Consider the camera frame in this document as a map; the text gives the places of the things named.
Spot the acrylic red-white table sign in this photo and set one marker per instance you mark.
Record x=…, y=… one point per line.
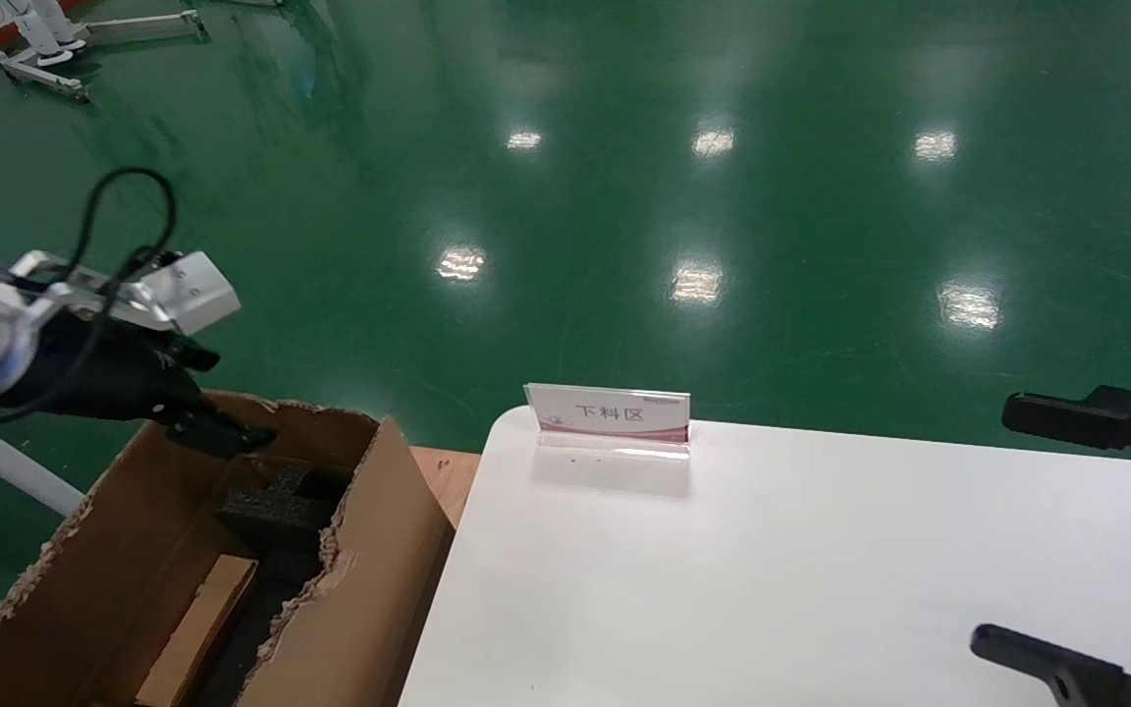
x=610, y=412

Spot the large torn cardboard box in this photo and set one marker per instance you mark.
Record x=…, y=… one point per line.
x=369, y=589

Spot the white humanoid robot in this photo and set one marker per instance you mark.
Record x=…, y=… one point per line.
x=55, y=29

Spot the black foam block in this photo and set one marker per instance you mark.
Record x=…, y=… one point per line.
x=281, y=506

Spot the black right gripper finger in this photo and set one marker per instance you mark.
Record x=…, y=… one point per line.
x=1125, y=422
x=1076, y=678

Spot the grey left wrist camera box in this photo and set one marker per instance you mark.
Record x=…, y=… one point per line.
x=192, y=290

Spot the grey metal robot stand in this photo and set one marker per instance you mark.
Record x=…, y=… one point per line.
x=35, y=77

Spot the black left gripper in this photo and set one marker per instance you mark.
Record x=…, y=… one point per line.
x=104, y=373

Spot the small cardboard box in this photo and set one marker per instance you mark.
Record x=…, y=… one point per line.
x=202, y=619

